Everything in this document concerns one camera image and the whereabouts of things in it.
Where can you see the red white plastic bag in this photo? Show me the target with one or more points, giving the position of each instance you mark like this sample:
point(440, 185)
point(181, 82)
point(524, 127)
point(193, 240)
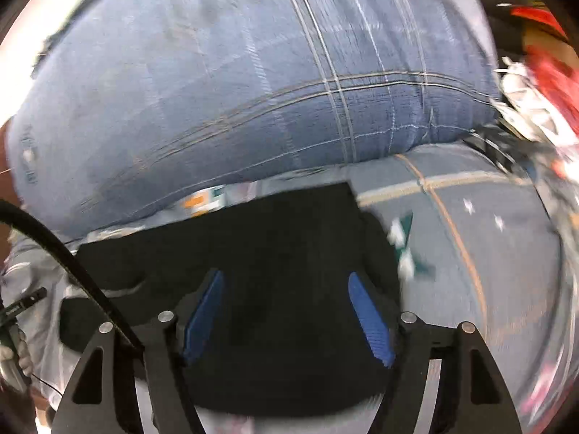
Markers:
point(547, 72)

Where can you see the blue plaid pillow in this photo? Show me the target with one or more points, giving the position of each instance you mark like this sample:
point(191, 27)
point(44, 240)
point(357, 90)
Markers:
point(226, 77)

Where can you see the grey star print bedsheet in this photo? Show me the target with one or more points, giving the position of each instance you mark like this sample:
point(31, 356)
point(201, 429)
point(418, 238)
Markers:
point(475, 235)

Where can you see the brown headboard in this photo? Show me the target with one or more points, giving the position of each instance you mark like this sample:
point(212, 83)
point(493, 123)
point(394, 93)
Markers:
point(5, 167)

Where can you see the person's left hand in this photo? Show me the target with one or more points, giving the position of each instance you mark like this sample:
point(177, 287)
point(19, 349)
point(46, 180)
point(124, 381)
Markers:
point(25, 361)

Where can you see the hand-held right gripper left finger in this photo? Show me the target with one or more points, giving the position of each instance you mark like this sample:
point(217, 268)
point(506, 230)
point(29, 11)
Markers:
point(203, 314)

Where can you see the black pants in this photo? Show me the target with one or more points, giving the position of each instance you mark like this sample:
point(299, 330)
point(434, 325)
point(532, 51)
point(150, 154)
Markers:
point(271, 257)

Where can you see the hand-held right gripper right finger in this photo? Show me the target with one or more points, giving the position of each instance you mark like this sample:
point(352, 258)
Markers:
point(371, 321)

